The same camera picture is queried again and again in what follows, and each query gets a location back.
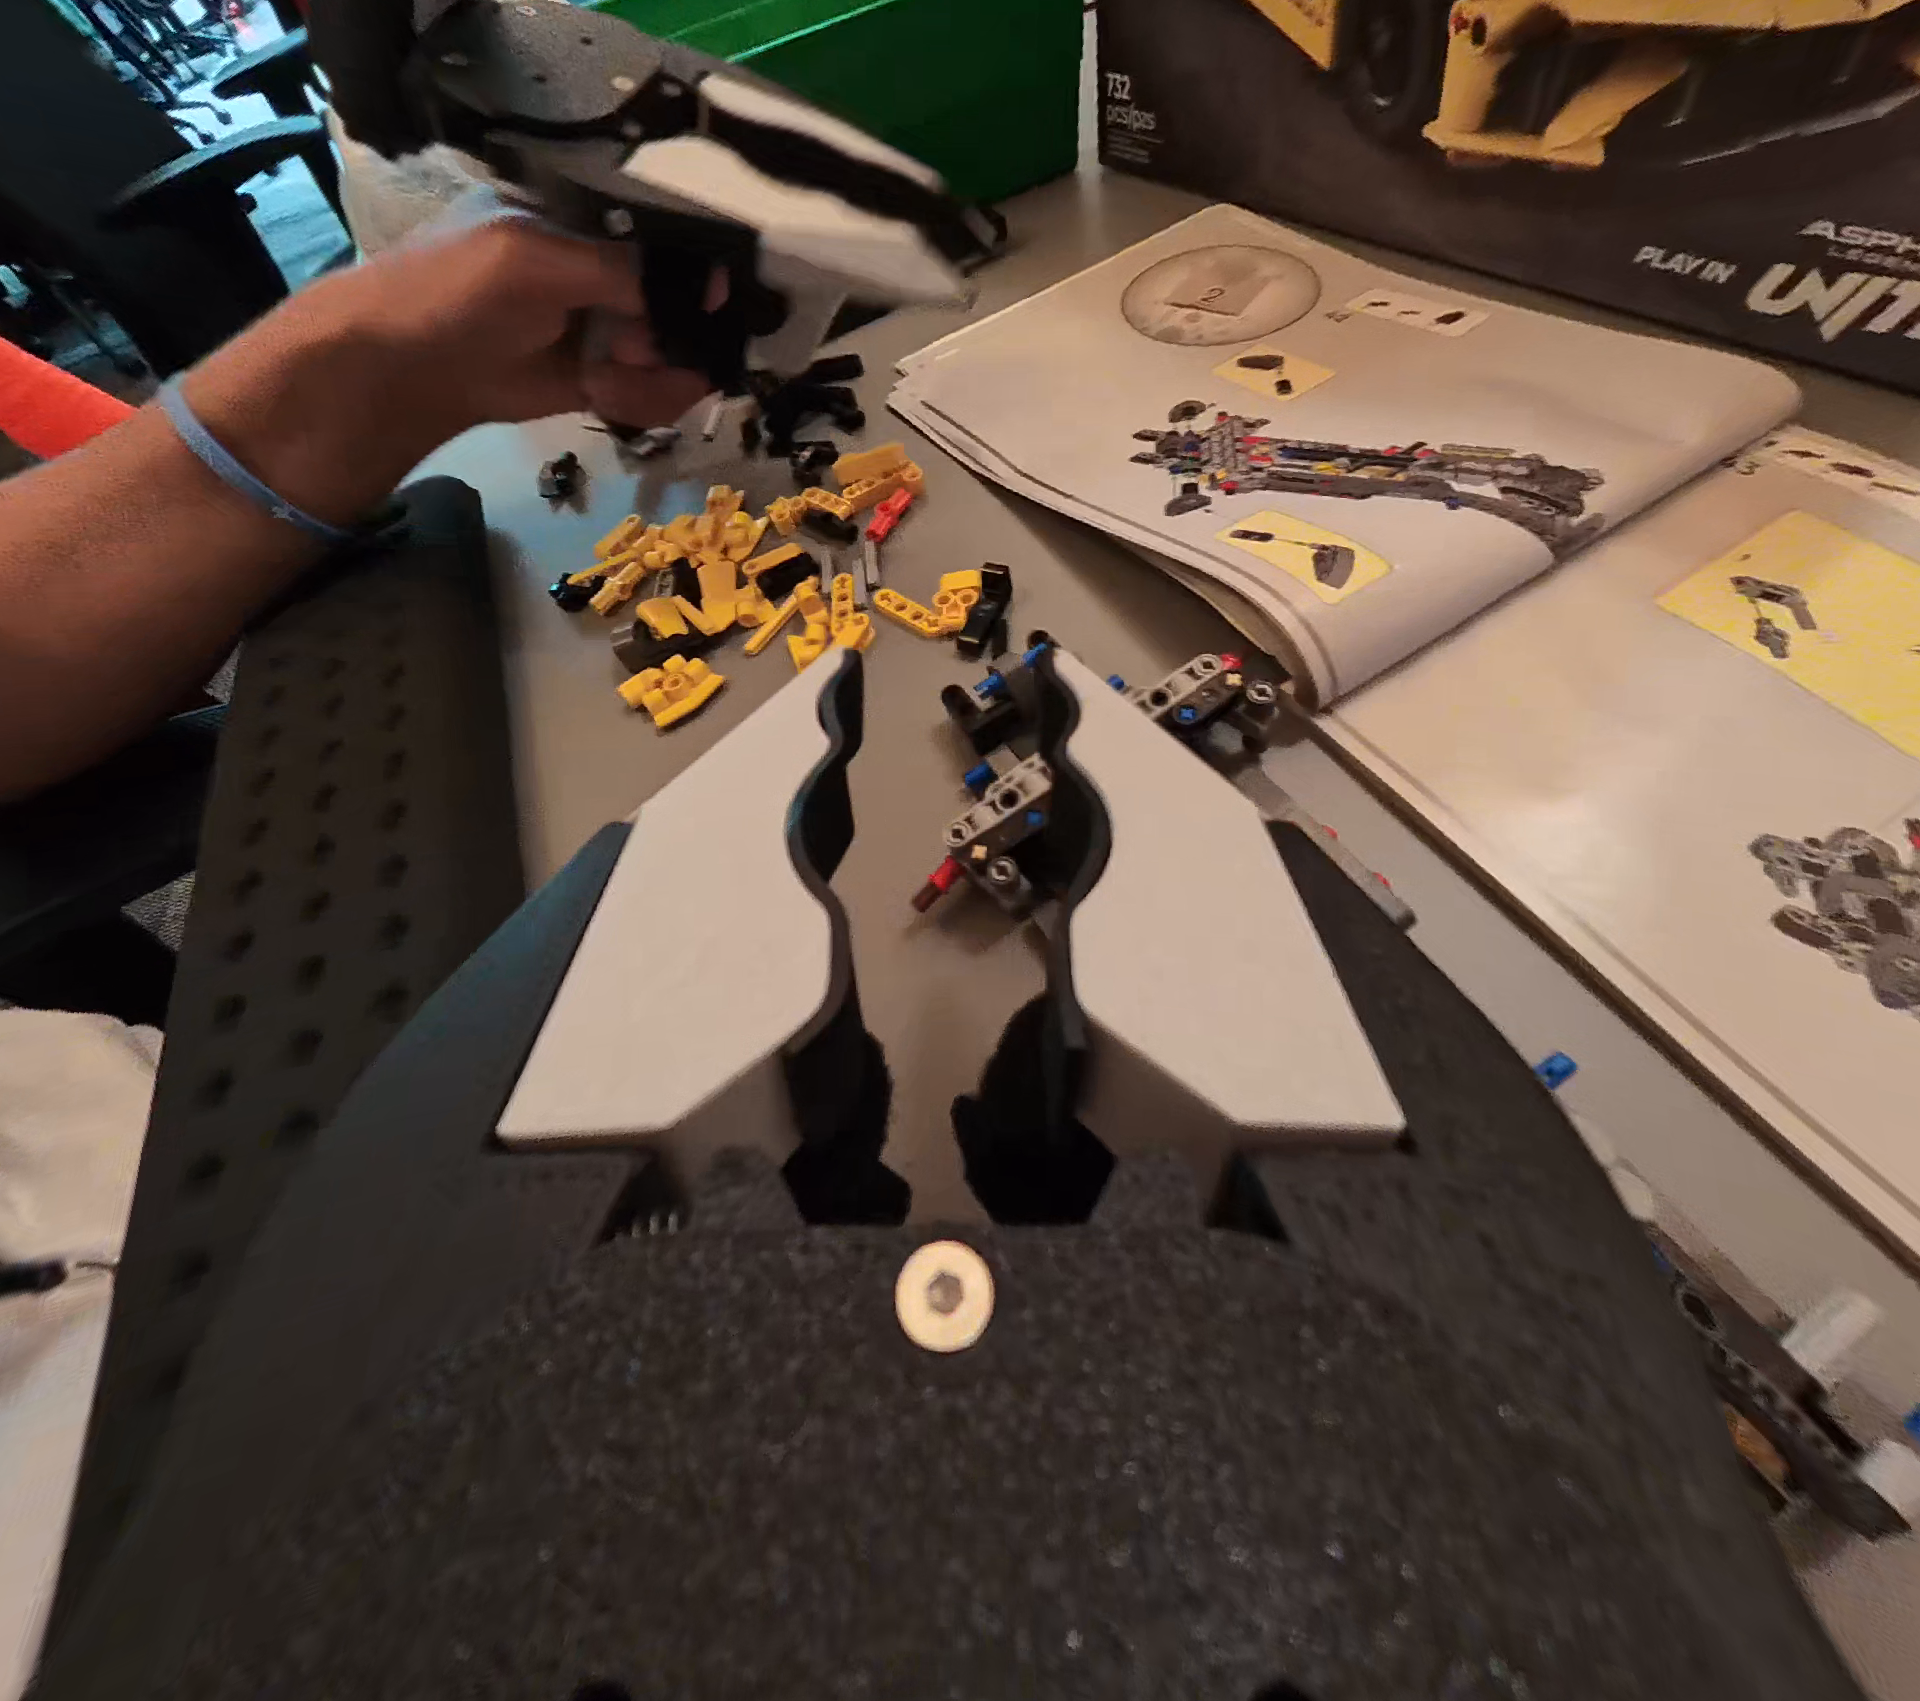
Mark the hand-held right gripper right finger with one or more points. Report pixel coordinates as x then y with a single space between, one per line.
1230 980

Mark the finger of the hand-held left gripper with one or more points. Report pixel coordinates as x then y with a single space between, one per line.
795 119
810 225

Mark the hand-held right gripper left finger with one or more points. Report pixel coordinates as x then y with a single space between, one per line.
675 980

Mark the grey lego panel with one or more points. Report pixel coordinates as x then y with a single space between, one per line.
644 438

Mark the lego chassis assembly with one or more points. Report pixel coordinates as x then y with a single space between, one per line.
1004 816

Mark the black double hole lego connector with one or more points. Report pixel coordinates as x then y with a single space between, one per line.
562 476

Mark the pile of yellow black lego pieces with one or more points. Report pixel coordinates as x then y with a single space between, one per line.
721 591

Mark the person's left forearm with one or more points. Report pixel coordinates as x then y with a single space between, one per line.
105 606

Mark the black angled lego piece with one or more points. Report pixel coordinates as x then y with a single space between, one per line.
803 426

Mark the red lego connector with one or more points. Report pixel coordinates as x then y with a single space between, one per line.
891 511

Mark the lego instruction booklet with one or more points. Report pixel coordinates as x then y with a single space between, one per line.
1424 410

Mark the lego set box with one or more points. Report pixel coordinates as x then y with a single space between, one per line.
1501 80

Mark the person's left hand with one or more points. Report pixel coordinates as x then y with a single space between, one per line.
420 336

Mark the green plastic bin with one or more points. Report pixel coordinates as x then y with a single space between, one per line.
901 37

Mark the black perforated pad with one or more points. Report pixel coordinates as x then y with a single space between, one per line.
331 830

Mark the black mesh chair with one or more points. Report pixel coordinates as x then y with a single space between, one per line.
134 186

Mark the blue wristband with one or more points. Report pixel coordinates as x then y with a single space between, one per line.
225 465

